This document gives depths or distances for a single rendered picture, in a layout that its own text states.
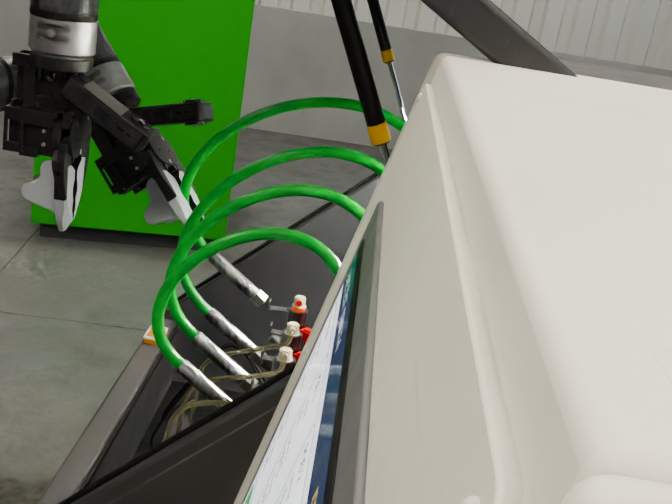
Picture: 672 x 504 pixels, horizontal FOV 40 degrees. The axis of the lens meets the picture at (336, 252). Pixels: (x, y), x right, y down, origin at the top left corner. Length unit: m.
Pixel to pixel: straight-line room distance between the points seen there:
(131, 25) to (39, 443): 2.15
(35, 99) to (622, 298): 0.94
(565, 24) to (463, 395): 7.78
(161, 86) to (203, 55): 0.25
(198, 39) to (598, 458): 4.35
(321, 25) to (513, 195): 7.34
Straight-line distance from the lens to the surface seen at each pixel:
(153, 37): 4.50
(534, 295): 0.26
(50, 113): 1.12
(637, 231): 0.35
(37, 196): 1.16
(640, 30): 8.18
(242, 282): 1.27
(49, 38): 1.10
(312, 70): 7.73
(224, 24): 4.50
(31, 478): 2.93
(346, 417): 0.43
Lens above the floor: 1.63
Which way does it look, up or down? 19 degrees down
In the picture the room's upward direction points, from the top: 9 degrees clockwise
